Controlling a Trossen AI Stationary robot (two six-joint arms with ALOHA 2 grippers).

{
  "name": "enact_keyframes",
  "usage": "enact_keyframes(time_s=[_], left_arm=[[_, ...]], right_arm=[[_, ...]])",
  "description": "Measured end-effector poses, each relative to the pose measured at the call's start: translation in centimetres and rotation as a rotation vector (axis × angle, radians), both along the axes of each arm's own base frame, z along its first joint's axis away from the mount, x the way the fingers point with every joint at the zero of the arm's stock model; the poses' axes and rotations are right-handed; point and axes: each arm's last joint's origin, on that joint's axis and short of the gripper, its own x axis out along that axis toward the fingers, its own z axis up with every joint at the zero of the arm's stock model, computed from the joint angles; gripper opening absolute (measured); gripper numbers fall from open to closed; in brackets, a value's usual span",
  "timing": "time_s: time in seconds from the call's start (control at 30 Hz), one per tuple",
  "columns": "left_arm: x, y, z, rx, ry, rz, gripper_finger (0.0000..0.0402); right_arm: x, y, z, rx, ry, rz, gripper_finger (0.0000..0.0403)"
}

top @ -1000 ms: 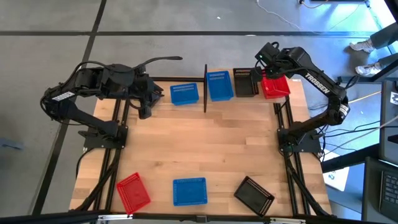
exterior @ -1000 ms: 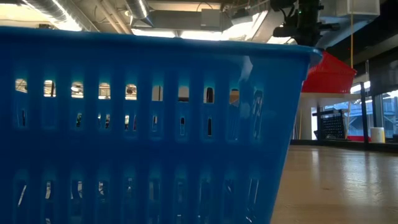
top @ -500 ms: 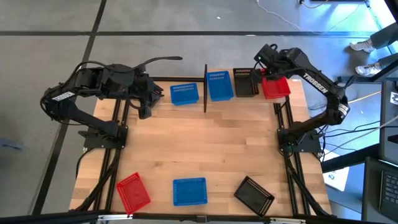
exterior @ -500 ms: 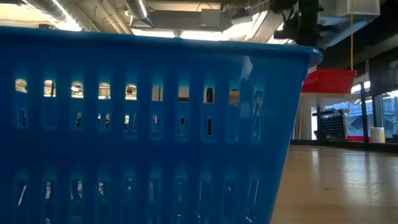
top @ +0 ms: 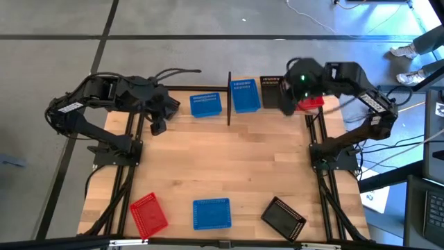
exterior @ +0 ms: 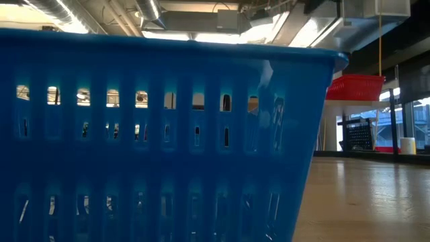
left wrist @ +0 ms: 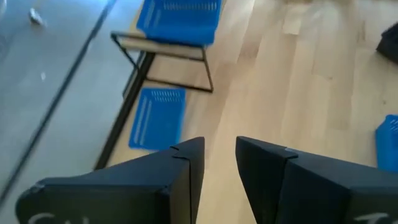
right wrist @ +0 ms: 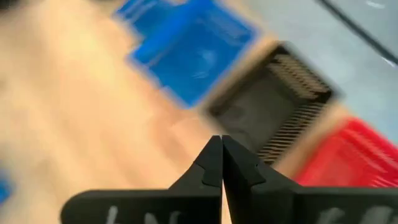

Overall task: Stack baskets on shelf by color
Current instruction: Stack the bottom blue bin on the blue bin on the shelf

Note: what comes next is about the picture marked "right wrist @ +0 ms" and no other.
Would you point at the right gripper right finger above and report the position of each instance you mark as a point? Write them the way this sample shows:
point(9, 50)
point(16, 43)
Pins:
point(280, 205)

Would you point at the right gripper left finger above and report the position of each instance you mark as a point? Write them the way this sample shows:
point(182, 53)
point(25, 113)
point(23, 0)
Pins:
point(174, 205)

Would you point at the red plastic slotted basket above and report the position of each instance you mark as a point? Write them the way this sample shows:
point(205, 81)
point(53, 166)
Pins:
point(367, 155)
point(317, 168)

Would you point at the black plastic slotted basket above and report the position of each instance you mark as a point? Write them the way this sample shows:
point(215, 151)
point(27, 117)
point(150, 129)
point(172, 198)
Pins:
point(258, 105)

